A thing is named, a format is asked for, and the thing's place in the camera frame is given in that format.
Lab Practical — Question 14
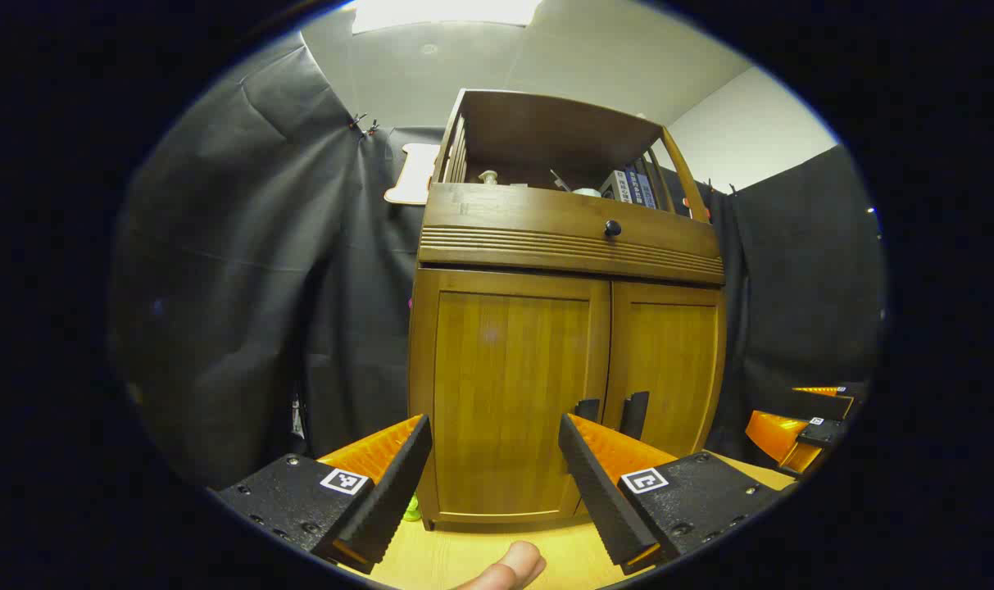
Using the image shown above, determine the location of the wooden double-door shoe cabinet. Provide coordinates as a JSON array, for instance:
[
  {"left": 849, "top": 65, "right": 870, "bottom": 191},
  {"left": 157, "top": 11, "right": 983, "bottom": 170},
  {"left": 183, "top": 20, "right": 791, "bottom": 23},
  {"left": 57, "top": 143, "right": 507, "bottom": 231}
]
[{"left": 406, "top": 88, "right": 728, "bottom": 532}]

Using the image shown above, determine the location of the wooden cabinet door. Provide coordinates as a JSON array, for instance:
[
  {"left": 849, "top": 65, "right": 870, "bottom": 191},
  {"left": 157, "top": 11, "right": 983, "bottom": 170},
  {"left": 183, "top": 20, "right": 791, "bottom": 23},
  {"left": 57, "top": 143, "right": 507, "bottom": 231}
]
[
  {"left": 603, "top": 280, "right": 727, "bottom": 460},
  {"left": 409, "top": 266, "right": 612, "bottom": 525}
]

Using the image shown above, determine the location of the black backdrop cloth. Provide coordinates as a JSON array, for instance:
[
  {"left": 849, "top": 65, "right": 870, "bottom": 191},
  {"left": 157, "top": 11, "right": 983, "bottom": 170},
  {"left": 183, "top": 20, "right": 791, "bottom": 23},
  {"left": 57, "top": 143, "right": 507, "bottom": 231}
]
[{"left": 111, "top": 33, "right": 887, "bottom": 492}]

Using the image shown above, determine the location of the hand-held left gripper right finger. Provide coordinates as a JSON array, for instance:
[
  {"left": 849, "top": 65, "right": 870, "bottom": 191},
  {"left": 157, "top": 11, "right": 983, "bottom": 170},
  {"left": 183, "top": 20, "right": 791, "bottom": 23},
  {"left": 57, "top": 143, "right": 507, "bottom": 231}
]
[{"left": 557, "top": 412, "right": 797, "bottom": 576}]

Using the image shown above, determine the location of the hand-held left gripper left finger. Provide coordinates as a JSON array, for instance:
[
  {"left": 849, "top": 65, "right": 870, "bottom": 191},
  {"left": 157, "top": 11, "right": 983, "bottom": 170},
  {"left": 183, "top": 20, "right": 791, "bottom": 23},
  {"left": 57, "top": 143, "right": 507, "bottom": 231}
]
[{"left": 210, "top": 414, "right": 433, "bottom": 574}]

